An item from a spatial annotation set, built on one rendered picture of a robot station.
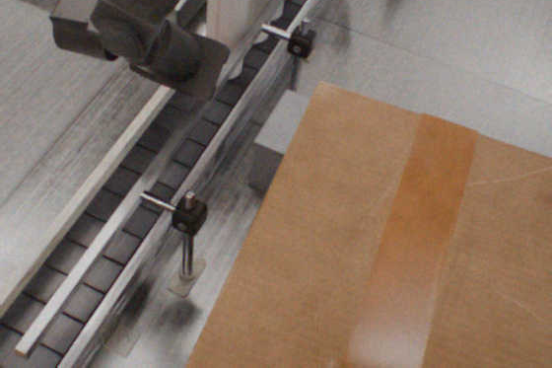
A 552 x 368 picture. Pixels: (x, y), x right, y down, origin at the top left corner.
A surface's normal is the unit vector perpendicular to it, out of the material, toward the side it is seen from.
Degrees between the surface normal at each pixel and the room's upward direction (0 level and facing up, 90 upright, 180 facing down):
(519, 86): 0
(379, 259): 0
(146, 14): 110
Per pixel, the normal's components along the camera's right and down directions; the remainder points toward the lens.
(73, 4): -0.19, -0.39
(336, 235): 0.08, -0.61
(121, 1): -0.36, 0.87
